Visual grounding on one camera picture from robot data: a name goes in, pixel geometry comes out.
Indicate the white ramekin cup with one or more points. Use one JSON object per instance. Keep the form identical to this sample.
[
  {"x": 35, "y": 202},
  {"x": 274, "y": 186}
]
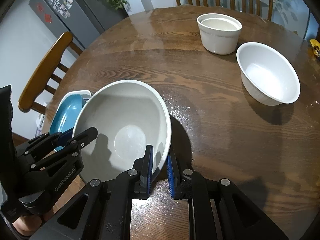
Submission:
[{"x": 219, "y": 33}]

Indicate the yellow snack bag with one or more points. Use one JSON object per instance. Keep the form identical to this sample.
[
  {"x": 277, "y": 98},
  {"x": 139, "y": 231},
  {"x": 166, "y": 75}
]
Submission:
[{"x": 315, "y": 47}]

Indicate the grey refrigerator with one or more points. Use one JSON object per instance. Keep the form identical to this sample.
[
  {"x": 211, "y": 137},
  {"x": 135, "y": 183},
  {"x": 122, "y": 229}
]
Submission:
[{"x": 85, "y": 19}]

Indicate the large grey-white bowl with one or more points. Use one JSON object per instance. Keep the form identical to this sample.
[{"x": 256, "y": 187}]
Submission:
[{"x": 129, "y": 115}]

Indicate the blue patterned square plate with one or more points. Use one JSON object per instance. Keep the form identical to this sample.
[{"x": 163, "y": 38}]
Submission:
[{"x": 68, "y": 110}]

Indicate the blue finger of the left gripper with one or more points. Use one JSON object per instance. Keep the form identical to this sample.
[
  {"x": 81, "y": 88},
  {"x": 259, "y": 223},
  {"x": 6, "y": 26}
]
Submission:
[
  {"x": 78, "y": 142},
  {"x": 63, "y": 138}
]

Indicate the small white bowl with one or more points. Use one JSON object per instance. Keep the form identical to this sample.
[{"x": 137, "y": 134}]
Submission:
[{"x": 267, "y": 75}]

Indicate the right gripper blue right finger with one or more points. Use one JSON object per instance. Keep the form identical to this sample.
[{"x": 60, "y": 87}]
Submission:
[{"x": 179, "y": 178}]

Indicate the person's left hand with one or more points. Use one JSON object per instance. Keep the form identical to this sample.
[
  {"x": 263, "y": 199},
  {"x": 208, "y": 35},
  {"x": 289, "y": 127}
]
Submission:
[{"x": 27, "y": 225}]

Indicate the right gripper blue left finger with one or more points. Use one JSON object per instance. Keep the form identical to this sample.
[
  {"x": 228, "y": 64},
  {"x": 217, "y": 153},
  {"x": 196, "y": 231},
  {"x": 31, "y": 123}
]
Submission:
[{"x": 144, "y": 167}]

